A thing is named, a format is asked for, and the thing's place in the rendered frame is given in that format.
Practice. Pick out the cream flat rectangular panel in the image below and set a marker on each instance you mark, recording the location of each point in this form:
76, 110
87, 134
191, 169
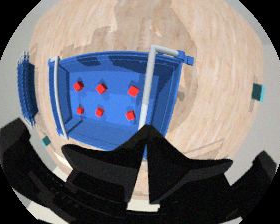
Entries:
62, 160

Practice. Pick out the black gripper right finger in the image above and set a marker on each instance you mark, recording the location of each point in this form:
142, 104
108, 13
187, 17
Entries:
168, 168

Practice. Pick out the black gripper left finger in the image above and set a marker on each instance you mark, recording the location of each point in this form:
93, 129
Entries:
120, 166

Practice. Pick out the small teal block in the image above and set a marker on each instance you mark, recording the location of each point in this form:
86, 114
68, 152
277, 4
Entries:
46, 141
258, 92

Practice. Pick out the small red block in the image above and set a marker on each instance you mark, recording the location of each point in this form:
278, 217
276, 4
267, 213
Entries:
99, 112
102, 88
130, 115
78, 86
133, 90

